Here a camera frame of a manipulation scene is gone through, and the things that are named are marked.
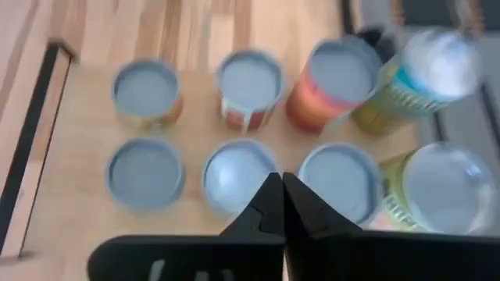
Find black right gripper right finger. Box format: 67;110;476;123
283;173;500;281

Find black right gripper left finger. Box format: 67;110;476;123
87;173;286;281

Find short yellow-green can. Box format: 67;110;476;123
201;138;280;218

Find teal labelled can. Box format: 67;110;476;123
104;137;187;212

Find red labelled can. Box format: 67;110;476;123
284;37;386;133

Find orange-gold labelled can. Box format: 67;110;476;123
111;58;184;132

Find tall yellow can teal band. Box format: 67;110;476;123
351;27;484;136

